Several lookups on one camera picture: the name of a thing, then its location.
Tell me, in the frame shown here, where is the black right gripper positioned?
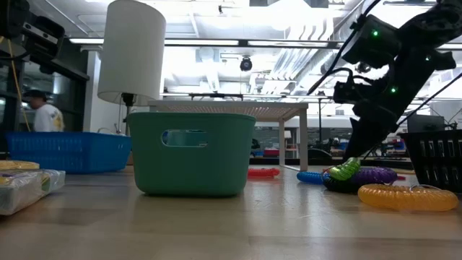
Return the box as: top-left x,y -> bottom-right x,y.
344,81 -> 411,162

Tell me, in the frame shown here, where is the green coil wristband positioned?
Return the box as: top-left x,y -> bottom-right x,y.
328,157 -> 362,182

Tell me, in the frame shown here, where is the purple coil wristband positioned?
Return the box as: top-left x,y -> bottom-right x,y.
349,166 -> 398,186

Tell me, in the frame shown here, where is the black coil wristband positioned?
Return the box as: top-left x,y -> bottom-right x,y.
321,175 -> 362,194

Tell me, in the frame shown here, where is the blue coil wristband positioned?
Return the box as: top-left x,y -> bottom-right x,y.
296,170 -> 331,186

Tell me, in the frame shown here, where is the yellow coil wristband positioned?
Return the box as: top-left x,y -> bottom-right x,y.
357,183 -> 460,212

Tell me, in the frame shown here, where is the red coil wristband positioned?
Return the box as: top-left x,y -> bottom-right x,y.
247,167 -> 281,178

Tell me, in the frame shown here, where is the yellow and white crayon packet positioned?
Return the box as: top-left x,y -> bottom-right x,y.
0,168 -> 67,217

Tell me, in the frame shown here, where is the white perforated metal shelf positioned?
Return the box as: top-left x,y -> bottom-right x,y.
147,100 -> 310,173

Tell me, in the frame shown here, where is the dark computer monitor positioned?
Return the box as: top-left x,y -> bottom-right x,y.
406,114 -> 446,134

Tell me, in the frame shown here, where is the black plastic basket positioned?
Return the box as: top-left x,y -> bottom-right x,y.
398,129 -> 462,193

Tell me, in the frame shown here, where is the person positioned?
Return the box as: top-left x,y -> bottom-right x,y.
22,89 -> 66,133

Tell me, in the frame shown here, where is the white cylindrical table lamp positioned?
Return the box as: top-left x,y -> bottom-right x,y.
96,0 -> 167,137

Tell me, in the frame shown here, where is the blue plastic basket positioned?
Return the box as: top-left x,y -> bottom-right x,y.
5,131 -> 133,175

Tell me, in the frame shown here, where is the black overhead rig beam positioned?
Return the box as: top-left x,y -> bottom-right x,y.
68,37 -> 462,51

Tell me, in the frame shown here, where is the green plastic bin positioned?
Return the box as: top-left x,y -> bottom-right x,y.
126,111 -> 257,198

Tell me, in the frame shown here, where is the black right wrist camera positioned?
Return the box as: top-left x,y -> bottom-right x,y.
332,80 -> 362,106

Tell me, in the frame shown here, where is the yellow extension cable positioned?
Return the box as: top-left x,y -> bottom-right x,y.
6,35 -> 32,133

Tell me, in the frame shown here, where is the black overhead camera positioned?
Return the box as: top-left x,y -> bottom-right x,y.
239,55 -> 254,73

